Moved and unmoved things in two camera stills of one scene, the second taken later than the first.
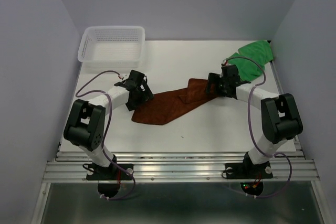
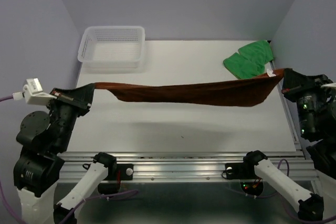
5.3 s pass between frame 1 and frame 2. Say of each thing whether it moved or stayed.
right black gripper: moved
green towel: stayed
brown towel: moved
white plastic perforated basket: stayed
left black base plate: stayed
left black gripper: moved
